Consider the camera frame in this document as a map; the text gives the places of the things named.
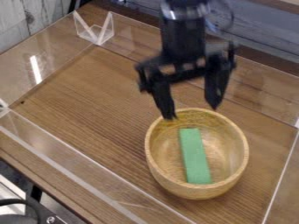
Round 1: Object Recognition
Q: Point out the green rectangular block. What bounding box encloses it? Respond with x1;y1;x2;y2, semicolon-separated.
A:
178;128;212;185

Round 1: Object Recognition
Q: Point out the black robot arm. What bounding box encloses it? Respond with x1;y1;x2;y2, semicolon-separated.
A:
134;0;236;120

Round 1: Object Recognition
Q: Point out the brown wooden bowl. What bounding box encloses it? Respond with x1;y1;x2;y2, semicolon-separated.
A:
144;108;248;200

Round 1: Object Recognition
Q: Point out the black cable at corner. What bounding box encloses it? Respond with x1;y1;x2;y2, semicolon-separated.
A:
0;199;40;224

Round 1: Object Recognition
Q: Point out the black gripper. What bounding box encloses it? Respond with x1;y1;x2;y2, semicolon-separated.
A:
134;18;236;120

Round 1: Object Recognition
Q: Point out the black metal table bracket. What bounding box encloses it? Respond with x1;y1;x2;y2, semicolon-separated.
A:
25;185;68;224

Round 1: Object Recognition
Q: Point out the clear acrylic corner bracket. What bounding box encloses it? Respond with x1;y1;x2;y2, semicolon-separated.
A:
72;11;114;46

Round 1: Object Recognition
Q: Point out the clear acrylic front wall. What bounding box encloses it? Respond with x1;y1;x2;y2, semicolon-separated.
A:
0;100;194;224

